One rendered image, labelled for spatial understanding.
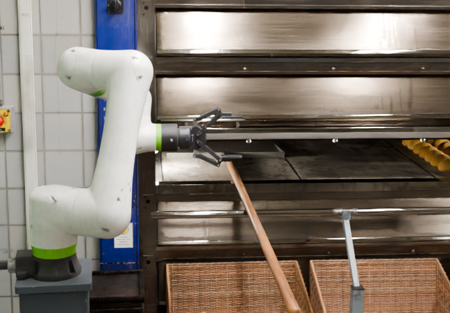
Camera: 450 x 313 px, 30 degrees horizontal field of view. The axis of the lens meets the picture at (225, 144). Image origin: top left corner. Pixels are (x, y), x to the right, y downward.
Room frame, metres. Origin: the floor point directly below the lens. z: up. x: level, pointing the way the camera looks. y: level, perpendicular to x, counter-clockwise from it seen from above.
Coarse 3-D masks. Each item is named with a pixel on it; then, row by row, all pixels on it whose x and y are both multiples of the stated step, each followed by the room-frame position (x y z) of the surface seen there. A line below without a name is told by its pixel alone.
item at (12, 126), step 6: (0, 108) 3.16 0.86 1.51; (6, 108) 3.16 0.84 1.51; (12, 108) 3.18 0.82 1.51; (0, 114) 3.15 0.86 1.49; (12, 114) 3.17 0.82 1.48; (6, 120) 3.15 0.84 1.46; (12, 120) 3.16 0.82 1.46; (6, 126) 3.15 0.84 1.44; (12, 126) 3.16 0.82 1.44; (0, 132) 3.15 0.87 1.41; (6, 132) 3.16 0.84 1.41; (12, 132) 3.16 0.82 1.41
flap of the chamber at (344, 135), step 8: (208, 136) 3.15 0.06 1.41; (216, 136) 3.16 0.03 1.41; (224, 136) 3.16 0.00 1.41; (232, 136) 3.16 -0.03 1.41; (240, 136) 3.16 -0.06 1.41; (248, 136) 3.17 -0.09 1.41; (256, 136) 3.17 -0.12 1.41; (264, 136) 3.17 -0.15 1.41; (272, 136) 3.18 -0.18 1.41; (280, 136) 3.18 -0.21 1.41; (288, 136) 3.18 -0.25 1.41; (296, 136) 3.18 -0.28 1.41; (304, 136) 3.19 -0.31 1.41; (312, 136) 3.19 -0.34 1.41; (320, 136) 3.19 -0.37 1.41; (328, 136) 3.20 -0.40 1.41; (336, 136) 3.20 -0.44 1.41; (344, 136) 3.20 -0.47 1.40; (352, 136) 3.21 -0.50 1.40; (360, 136) 3.21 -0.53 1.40; (368, 136) 3.21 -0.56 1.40; (376, 136) 3.21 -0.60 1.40; (384, 136) 3.22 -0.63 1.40; (392, 136) 3.22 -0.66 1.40; (400, 136) 3.22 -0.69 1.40; (408, 136) 3.23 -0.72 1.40; (416, 136) 3.23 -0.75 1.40; (424, 136) 3.23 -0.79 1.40; (432, 136) 3.23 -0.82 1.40; (440, 136) 3.24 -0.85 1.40; (448, 136) 3.24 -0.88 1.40
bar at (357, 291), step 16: (320, 208) 2.98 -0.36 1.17; (336, 208) 2.98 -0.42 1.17; (352, 208) 2.99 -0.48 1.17; (368, 208) 2.99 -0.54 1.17; (384, 208) 2.99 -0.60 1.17; (400, 208) 3.00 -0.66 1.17; (416, 208) 3.00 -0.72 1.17; (432, 208) 3.01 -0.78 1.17; (448, 208) 3.01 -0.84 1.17; (352, 256) 2.86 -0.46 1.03; (352, 272) 2.81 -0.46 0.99; (352, 288) 2.75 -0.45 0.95; (352, 304) 2.75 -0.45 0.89
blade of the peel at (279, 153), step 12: (216, 144) 4.06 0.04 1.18; (228, 144) 4.07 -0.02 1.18; (240, 144) 4.07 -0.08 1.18; (252, 144) 4.07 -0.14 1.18; (264, 144) 4.08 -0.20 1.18; (168, 156) 3.75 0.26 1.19; (180, 156) 3.76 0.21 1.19; (192, 156) 3.76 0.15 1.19; (252, 156) 3.79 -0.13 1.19; (264, 156) 3.79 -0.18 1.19; (276, 156) 3.80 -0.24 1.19
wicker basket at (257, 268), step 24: (168, 264) 3.25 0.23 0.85; (192, 264) 3.26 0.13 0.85; (216, 264) 3.27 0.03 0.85; (240, 264) 3.28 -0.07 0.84; (264, 264) 3.29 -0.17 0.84; (288, 264) 3.30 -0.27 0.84; (168, 288) 3.09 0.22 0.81; (192, 288) 3.23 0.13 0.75; (216, 288) 3.24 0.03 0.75; (240, 288) 3.25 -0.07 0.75; (264, 288) 3.26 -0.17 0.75; (168, 312) 3.03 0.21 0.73; (192, 312) 3.21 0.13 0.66; (216, 312) 3.22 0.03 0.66; (240, 312) 3.23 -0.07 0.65; (264, 312) 3.24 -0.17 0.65; (288, 312) 3.25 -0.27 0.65; (312, 312) 2.97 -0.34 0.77
